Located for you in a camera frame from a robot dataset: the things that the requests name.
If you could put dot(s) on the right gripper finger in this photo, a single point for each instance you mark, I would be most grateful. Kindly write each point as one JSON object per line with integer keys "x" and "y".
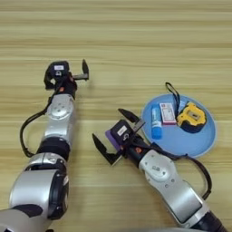
{"x": 101, "y": 148}
{"x": 131, "y": 116}

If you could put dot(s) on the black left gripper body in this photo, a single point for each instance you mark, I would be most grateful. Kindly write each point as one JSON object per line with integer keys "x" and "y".
{"x": 66, "y": 86}

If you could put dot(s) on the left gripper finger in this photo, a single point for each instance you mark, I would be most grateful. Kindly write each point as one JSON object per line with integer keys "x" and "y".
{"x": 85, "y": 70}
{"x": 49, "y": 81}

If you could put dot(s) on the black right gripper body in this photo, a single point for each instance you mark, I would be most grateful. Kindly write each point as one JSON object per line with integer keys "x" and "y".
{"x": 136, "y": 149}

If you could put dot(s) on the purple rectangular block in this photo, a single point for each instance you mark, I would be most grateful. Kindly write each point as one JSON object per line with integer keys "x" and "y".
{"x": 112, "y": 140}

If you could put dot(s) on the blue glue stick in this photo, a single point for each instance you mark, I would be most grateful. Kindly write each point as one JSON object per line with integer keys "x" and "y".
{"x": 156, "y": 122}

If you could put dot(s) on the yellow tape measure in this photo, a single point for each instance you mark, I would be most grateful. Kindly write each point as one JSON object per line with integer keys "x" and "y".
{"x": 191, "y": 117}

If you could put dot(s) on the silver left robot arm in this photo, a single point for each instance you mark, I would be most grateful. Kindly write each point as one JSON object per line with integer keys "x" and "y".
{"x": 57, "y": 120}

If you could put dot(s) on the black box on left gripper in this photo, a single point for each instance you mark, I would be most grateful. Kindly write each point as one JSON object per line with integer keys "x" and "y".
{"x": 59, "y": 69}

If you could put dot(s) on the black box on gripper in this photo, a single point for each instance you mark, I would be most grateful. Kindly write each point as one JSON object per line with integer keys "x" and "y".
{"x": 122, "y": 131}
{"x": 59, "y": 69}

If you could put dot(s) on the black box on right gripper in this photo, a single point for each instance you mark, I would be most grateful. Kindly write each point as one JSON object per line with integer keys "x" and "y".
{"x": 122, "y": 131}

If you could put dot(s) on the red and white small box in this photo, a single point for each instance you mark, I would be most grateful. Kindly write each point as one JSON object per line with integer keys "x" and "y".
{"x": 167, "y": 114}

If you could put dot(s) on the blue round plate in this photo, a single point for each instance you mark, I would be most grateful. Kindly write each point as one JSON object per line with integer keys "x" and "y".
{"x": 187, "y": 142}

